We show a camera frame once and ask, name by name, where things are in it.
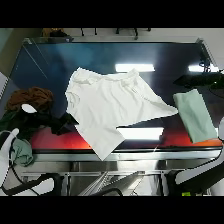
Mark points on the white T-shirt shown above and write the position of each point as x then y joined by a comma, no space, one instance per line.
106,103

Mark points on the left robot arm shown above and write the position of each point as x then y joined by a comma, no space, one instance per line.
6,156

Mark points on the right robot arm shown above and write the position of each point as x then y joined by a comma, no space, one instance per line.
200,80

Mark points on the brown garment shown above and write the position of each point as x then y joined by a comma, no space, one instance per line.
31,97

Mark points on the folded pale green garment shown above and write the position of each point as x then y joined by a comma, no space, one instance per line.
196,116

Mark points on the light green garment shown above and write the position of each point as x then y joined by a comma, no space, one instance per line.
24,153

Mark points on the silver frame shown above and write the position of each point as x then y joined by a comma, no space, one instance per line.
133,156

